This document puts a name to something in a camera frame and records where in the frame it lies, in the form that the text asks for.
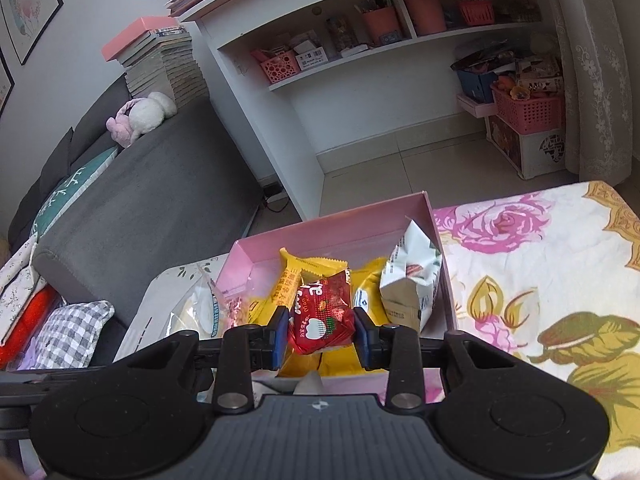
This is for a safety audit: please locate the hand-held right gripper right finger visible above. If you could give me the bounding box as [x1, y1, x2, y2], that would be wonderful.
[352, 307, 551, 411]

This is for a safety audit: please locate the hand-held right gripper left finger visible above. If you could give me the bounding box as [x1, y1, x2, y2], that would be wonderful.
[112, 305, 292, 413]

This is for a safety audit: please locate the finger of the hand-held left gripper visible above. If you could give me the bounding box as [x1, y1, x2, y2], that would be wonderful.
[196, 340, 225, 367]

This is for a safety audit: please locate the clear bread packet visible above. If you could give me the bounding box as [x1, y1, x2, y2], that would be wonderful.
[170, 272, 226, 341]

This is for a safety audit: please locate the large yellow snack packet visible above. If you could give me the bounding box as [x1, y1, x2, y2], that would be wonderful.
[349, 257, 392, 323]
[247, 297, 391, 378]

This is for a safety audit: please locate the red snack packet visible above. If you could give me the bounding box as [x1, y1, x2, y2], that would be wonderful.
[289, 272, 357, 356]

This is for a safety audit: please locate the pink flowered snack packet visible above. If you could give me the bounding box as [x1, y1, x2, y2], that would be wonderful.
[212, 280, 248, 333]

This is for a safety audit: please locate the white triangular snack packet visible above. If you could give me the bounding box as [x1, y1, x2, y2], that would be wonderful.
[260, 370, 326, 396]

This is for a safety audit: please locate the small yellow snack packet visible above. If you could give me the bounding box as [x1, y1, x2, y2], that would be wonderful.
[278, 247, 348, 311]

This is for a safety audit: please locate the white nut packet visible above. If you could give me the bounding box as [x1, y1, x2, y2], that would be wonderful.
[379, 217, 444, 333]

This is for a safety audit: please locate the pink cardboard box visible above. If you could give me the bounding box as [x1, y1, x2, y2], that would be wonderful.
[214, 191, 458, 401]

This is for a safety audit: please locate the red cloth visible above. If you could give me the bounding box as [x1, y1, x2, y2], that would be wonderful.
[0, 287, 63, 366]

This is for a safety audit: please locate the grey checkered pillow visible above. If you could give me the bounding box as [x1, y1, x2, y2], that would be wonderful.
[32, 300, 116, 368]

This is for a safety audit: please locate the white floral cloth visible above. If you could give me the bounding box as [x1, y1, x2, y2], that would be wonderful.
[0, 235, 53, 341]

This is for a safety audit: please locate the power strip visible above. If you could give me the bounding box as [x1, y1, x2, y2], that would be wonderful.
[262, 182, 288, 211]

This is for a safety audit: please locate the grey sofa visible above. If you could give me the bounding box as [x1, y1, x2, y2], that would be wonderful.
[7, 72, 266, 366]

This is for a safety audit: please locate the teal cushion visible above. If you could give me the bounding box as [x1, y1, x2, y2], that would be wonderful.
[30, 146, 120, 238]

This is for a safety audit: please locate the floral tablecloth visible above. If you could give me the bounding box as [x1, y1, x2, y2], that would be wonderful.
[430, 180, 640, 480]

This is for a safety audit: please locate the white bookshelf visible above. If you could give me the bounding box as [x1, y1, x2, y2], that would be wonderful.
[177, 0, 571, 221]

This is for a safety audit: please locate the pink white plush toy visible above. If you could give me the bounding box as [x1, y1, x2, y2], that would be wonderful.
[106, 91, 178, 148]

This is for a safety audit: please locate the pink tray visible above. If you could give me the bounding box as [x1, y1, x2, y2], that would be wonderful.
[456, 94, 498, 118]

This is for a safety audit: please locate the white decorated storage box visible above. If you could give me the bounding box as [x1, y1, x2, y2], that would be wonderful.
[487, 115, 568, 181]

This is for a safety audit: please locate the small pink perforated basket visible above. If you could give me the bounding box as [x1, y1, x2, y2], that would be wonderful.
[251, 49, 301, 85]

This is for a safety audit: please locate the blue box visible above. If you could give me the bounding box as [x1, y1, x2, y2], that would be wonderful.
[456, 67, 496, 103]

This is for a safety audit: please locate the pink plastic crate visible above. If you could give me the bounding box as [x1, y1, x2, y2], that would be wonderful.
[491, 82, 566, 136]

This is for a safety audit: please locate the white labelled box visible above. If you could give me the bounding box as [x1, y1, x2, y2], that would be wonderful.
[295, 42, 328, 68]

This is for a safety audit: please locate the stack of books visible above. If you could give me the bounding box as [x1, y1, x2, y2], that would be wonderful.
[101, 16, 208, 108]

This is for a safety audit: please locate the glass jar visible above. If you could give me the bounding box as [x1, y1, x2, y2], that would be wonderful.
[326, 16, 357, 53]

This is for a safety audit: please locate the black plastic bag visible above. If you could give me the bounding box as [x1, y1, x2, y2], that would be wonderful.
[450, 42, 518, 73]

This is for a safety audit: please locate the orange pen cup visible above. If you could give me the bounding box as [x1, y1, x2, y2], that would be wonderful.
[360, 7, 403, 46]

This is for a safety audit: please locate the printed cardboard box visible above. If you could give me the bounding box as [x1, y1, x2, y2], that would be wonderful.
[517, 57, 561, 93]

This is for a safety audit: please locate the white lace curtain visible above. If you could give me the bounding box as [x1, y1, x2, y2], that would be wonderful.
[542, 0, 636, 186]

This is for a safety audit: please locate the small red basket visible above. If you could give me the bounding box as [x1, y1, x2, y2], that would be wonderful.
[457, 0, 496, 26]

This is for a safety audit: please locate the large framed wall picture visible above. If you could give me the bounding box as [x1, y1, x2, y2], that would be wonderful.
[0, 0, 65, 66]

